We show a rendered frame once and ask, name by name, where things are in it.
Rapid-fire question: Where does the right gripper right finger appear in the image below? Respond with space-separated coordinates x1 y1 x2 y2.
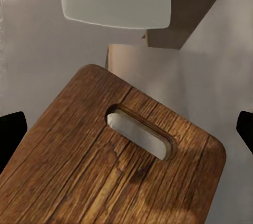
236 111 253 154

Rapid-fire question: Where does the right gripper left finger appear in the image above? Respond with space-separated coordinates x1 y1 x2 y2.
0 111 27 174

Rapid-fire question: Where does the cutting board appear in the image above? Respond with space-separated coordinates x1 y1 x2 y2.
0 64 226 224

